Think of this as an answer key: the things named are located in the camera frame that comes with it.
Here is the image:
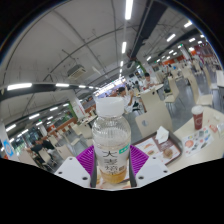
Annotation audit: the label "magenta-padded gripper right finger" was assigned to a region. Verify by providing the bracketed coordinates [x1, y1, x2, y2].
[128, 144, 172, 188]

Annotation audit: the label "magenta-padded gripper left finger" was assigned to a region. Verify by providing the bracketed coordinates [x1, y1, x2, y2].
[54, 144, 98, 189]

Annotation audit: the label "clear bottle with white cap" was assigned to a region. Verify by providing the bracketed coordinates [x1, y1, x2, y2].
[91, 96, 132, 184]

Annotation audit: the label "printed paper tray liner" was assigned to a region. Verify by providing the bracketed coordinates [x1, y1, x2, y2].
[134, 136, 179, 164]

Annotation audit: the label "person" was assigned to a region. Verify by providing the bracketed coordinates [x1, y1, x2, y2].
[29, 139, 44, 158]
[116, 86, 135, 114]
[41, 138, 56, 153]
[141, 72, 158, 90]

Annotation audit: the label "crumpled white napkin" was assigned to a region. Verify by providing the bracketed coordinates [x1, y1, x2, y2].
[155, 125, 170, 145]

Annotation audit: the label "beige chair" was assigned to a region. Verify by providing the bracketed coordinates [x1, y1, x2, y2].
[149, 99, 174, 134]
[134, 111, 161, 139]

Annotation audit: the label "red paper cup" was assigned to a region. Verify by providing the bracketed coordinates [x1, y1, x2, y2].
[190, 105, 205, 131]

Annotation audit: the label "beige dining chairs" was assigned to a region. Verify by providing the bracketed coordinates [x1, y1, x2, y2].
[16, 63, 214, 168]

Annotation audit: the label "ceiling air conditioner unit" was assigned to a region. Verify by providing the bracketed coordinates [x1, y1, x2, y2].
[66, 64, 88, 81]

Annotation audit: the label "ceiling strip lights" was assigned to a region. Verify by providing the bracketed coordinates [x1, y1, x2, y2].
[4, 0, 209, 134]

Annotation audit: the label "blue and white wall sign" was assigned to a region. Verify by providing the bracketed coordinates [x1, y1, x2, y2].
[3, 139, 15, 158]

